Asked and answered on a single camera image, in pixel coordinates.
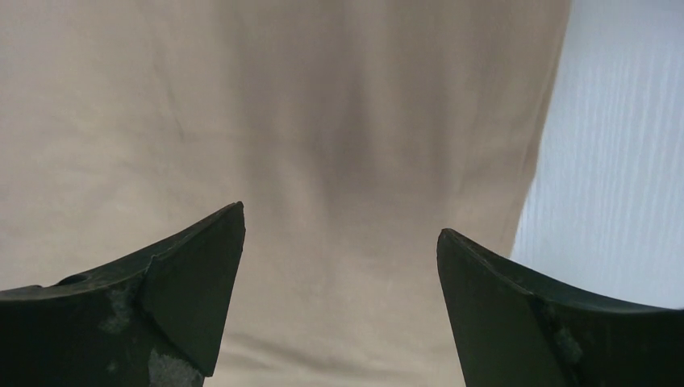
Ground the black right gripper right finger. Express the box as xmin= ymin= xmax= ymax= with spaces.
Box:
xmin=436 ymin=229 xmax=683 ymax=387

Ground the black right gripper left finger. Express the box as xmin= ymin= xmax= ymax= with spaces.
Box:
xmin=1 ymin=202 xmax=245 ymax=386

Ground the beige t shirt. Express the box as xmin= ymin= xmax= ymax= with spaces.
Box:
xmin=1 ymin=1 xmax=570 ymax=386

